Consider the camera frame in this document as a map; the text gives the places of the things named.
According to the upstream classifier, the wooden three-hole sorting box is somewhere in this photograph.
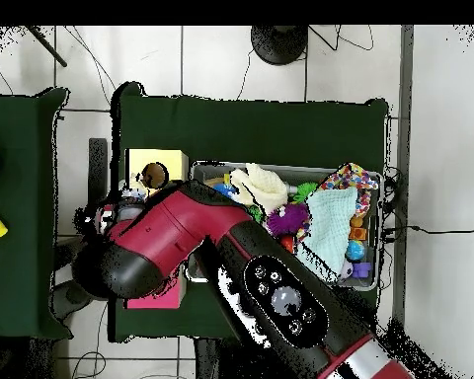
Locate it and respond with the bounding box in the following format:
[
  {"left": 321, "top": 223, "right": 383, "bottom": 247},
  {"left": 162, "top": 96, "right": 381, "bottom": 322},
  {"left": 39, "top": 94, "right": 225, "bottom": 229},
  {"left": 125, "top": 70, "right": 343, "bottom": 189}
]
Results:
[{"left": 124, "top": 148, "right": 190, "bottom": 310}]

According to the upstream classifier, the black flat panel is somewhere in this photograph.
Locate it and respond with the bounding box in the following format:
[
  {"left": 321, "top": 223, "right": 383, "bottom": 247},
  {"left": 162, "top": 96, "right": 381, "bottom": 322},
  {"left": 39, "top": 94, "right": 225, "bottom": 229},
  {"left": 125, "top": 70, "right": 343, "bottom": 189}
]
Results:
[{"left": 87, "top": 137, "right": 109, "bottom": 208}]

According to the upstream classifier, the grey stand foot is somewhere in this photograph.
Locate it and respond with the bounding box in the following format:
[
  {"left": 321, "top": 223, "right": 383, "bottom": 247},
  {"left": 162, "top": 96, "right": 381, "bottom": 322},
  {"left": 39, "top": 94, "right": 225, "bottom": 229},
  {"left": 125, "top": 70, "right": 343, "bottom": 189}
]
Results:
[{"left": 49, "top": 279, "right": 94, "bottom": 321}]

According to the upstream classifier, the dark green side-table cloth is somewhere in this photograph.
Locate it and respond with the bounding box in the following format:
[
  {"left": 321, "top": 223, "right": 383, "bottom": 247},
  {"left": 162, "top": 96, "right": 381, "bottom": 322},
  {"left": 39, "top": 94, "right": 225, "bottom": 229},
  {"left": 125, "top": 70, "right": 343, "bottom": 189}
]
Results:
[{"left": 0, "top": 87, "right": 73, "bottom": 341}]

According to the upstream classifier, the dark green tablecloth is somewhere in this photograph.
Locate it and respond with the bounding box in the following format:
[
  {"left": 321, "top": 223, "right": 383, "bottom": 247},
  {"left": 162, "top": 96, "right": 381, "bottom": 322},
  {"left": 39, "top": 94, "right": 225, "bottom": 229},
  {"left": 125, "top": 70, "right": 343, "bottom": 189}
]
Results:
[{"left": 108, "top": 81, "right": 390, "bottom": 343}]

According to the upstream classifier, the purple spiky rubber toy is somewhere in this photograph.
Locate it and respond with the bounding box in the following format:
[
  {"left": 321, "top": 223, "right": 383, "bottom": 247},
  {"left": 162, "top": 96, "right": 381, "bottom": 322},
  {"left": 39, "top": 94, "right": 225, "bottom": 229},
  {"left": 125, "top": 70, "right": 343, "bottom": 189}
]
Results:
[{"left": 266, "top": 202, "right": 310, "bottom": 237}]

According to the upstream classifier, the black rod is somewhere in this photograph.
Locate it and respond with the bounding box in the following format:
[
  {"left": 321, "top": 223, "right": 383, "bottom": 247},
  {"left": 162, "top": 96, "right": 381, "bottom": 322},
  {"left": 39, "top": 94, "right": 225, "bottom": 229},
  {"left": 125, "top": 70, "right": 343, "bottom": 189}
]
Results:
[{"left": 25, "top": 25, "right": 69, "bottom": 68}]

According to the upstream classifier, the mint green knitted cloth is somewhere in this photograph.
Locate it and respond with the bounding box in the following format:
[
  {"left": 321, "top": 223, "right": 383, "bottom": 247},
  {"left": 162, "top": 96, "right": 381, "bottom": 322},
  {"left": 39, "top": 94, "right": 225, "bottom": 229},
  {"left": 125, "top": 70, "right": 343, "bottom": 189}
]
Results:
[{"left": 295, "top": 187, "right": 358, "bottom": 283}]

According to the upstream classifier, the colourful dotted cloth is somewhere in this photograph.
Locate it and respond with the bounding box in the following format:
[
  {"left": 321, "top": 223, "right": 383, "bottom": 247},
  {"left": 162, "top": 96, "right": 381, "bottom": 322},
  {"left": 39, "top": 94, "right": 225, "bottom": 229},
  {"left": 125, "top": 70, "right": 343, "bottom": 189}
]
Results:
[{"left": 295, "top": 162, "right": 380, "bottom": 243}]

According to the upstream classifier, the black round stand base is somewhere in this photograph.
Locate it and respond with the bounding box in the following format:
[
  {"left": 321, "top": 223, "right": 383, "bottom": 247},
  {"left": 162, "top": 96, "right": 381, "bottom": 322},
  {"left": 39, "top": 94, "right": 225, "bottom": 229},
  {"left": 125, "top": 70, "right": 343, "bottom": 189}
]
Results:
[{"left": 250, "top": 25, "right": 310, "bottom": 66}]

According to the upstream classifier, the small globe ball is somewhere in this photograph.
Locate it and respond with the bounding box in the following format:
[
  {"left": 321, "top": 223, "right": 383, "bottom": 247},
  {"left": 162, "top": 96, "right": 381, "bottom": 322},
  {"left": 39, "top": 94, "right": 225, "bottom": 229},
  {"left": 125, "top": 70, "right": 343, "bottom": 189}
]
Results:
[{"left": 344, "top": 239, "right": 366, "bottom": 263}]

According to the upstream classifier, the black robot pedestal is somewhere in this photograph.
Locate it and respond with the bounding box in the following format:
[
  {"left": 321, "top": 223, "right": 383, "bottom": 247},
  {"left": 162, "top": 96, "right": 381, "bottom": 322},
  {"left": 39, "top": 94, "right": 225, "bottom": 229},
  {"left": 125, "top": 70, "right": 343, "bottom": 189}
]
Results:
[{"left": 193, "top": 337, "right": 222, "bottom": 379}]

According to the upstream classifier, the silver wire mesh bin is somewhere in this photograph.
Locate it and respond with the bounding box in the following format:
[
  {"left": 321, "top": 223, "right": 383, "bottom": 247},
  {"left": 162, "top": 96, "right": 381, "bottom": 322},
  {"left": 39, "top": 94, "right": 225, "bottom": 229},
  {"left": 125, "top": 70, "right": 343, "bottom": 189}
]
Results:
[{"left": 187, "top": 159, "right": 383, "bottom": 292}]

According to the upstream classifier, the black cable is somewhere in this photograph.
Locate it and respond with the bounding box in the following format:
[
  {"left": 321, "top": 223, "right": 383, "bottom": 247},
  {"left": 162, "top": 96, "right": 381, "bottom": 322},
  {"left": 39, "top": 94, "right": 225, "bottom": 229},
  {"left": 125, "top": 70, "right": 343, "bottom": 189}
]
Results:
[{"left": 382, "top": 224, "right": 474, "bottom": 235}]

